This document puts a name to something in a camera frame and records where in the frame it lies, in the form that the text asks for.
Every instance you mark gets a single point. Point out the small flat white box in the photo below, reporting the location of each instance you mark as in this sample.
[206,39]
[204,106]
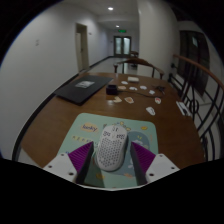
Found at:
[133,79]

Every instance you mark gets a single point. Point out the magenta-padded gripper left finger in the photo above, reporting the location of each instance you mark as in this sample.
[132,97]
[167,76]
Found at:
[63,165]

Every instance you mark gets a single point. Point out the black railing with wooden handrail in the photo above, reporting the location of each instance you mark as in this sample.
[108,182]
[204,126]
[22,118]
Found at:
[196,103]

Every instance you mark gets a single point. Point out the red and white sticker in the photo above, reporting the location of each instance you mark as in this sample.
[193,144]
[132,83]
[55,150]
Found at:
[157,100]

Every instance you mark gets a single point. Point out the round ceiling light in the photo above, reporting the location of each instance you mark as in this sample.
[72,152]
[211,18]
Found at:
[117,26]
[110,8]

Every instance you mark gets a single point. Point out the small pale orange sticker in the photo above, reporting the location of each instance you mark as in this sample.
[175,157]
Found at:
[122,87]

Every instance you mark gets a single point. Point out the light green cartoon mouse pad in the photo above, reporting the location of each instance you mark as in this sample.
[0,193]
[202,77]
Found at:
[80,133]

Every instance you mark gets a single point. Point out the black closed laptop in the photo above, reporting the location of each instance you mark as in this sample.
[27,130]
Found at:
[81,90]

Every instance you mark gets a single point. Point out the small black cube charger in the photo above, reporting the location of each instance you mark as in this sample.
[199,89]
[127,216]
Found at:
[111,89]

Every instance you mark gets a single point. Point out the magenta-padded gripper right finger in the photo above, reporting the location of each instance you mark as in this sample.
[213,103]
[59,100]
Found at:
[160,166]

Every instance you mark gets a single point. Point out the cream cartoon sticker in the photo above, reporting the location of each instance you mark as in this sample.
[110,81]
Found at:
[117,99]

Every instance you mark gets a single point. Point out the white perforated computer mouse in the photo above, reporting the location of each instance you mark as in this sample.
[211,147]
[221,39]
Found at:
[111,148]

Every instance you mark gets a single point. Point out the dark glass window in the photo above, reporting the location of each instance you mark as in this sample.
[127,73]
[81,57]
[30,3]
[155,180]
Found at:
[195,60]

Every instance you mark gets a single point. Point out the green exit sign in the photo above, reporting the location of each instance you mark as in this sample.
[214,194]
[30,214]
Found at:
[122,30]

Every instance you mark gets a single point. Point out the dark wooden armchair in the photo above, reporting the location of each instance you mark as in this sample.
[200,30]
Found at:
[140,61]

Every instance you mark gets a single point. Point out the pale side door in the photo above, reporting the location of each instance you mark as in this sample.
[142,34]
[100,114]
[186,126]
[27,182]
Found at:
[81,46]

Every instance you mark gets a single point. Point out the glazed double door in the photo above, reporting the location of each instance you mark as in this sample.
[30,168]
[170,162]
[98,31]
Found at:
[122,46]

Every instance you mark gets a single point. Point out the small white sticker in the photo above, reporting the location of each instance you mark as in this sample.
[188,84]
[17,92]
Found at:
[152,92]
[124,82]
[143,87]
[133,88]

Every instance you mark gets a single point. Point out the white wall switch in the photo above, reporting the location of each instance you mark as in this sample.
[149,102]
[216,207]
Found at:
[37,42]

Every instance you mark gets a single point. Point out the white paper sheet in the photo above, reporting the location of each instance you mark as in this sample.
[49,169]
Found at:
[183,109]

